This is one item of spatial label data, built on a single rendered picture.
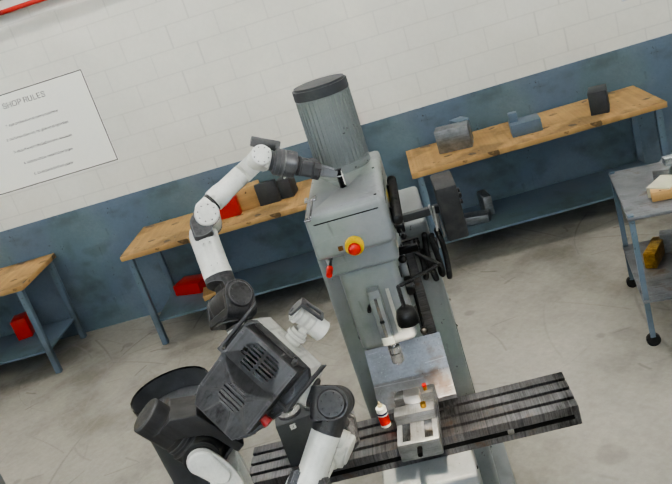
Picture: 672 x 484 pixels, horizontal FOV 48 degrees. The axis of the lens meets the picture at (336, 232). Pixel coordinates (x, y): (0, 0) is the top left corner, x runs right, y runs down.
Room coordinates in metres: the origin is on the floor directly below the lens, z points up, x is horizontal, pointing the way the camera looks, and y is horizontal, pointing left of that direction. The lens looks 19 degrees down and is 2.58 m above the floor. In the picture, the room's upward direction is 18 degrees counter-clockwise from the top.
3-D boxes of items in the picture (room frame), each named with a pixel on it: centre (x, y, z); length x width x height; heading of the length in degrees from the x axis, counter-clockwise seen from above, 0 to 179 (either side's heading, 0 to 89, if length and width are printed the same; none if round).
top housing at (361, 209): (2.47, -0.07, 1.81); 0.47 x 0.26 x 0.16; 173
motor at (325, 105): (2.70, -0.10, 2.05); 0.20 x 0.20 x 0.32
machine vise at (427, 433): (2.43, -0.08, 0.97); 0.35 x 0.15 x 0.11; 170
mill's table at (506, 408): (2.46, -0.02, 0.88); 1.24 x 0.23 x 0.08; 83
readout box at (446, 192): (2.71, -0.44, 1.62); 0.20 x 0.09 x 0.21; 173
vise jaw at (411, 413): (2.40, -0.07, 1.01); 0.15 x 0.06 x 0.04; 80
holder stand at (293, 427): (2.51, 0.32, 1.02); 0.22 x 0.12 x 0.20; 93
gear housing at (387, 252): (2.50, -0.08, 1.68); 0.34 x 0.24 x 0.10; 173
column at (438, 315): (3.07, -0.15, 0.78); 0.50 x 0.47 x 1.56; 173
